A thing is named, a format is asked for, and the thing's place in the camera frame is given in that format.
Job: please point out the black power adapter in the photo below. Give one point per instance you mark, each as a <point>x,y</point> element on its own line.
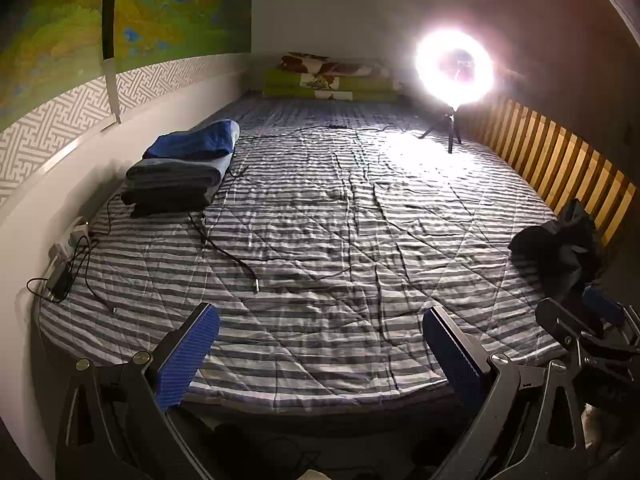
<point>60,280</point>

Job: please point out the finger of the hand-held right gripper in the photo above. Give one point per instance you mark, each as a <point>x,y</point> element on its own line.
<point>560,316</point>
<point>602,304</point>

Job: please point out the brown floral pillow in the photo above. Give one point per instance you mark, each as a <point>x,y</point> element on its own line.
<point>340,66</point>

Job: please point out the blue folded cloth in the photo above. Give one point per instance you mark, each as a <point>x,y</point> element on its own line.
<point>195,142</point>

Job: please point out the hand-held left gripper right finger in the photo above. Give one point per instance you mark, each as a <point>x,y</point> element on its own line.
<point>452,355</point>

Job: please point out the green patterned pillows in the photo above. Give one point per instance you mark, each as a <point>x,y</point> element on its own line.
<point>285,82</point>

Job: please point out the small black tripod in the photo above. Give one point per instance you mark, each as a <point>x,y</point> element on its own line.
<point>451,125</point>

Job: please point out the stack of folded clothes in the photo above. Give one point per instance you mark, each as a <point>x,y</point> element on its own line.
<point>175,172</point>

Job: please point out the striped bed cover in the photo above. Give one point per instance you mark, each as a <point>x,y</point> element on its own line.
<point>325,235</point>

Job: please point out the black pants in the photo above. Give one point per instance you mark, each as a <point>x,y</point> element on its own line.
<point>560,250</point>

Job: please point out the green wall map poster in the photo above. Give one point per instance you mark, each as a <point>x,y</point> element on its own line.
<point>175,0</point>

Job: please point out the wooden slatted bed rail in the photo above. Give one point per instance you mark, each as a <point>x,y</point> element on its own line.
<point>550,150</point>

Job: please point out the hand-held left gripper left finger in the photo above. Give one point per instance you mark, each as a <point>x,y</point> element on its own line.
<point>187,360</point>

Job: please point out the white power strip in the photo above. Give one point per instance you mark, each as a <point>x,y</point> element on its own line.
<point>75,235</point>

